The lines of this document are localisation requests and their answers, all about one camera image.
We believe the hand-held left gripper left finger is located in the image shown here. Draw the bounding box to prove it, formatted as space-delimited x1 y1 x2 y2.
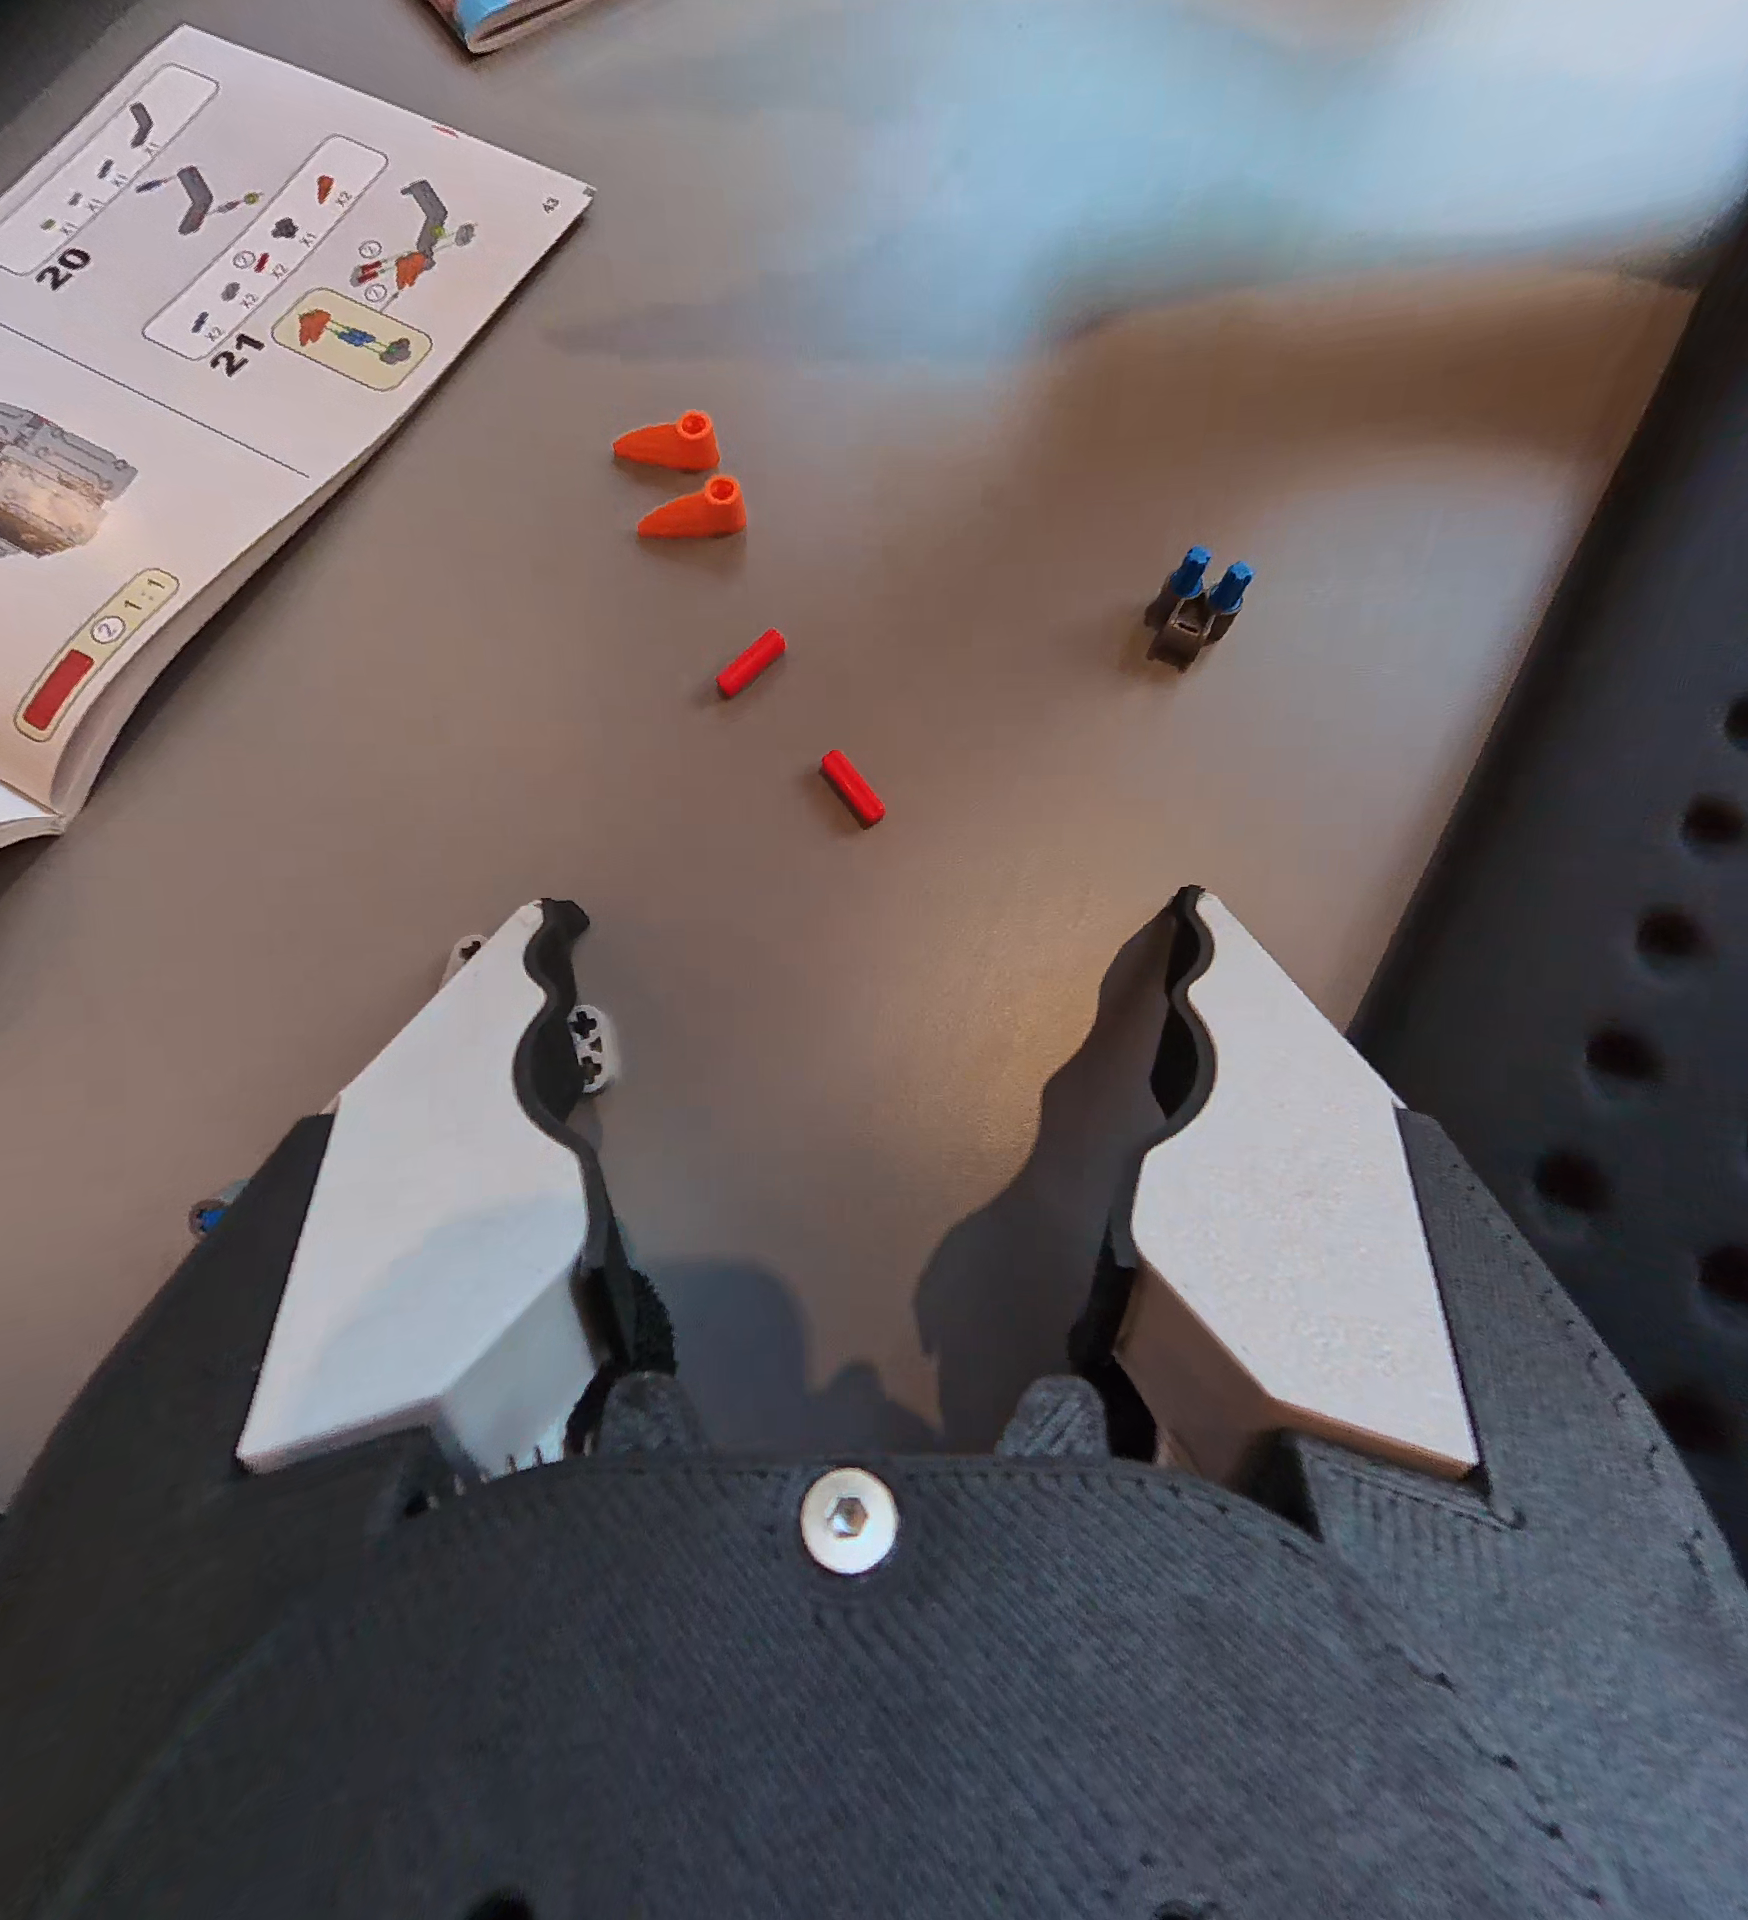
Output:
236 896 677 1483

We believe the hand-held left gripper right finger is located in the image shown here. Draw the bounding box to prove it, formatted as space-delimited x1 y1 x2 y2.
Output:
1083 885 1487 1487

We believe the grey connector with blue pins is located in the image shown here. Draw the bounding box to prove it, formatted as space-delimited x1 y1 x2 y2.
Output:
1144 545 1258 672

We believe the orange claw piece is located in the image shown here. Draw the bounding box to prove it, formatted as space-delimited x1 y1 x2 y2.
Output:
610 407 723 473
639 473 750 541

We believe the black perforated panel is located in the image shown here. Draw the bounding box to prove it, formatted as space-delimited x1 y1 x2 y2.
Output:
1346 21 1748 1800

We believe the open instruction booklet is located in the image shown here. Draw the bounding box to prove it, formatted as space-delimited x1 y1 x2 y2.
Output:
0 21 594 909

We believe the small blue booklet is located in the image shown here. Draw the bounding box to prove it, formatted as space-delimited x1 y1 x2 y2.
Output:
426 0 623 59

